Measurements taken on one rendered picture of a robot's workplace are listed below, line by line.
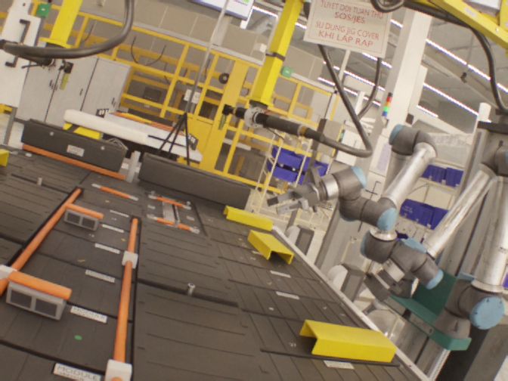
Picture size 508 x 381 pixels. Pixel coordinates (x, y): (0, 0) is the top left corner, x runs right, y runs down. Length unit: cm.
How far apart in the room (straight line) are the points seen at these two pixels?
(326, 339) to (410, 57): 478
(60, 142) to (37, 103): 886
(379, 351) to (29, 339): 55
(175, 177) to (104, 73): 864
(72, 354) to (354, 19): 157
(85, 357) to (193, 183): 123
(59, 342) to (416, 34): 519
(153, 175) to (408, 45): 413
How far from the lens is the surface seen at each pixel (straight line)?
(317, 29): 178
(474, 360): 231
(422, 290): 232
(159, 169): 165
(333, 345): 71
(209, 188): 167
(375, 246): 229
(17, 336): 52
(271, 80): 174
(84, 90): 1027
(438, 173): 380
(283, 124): 162
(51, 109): 1043
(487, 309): 179
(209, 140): 1103
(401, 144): 210
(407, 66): 528
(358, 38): 175
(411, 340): 244
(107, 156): 165
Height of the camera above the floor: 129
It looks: 6 degrees down
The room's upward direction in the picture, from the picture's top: 19 degrees clockwise
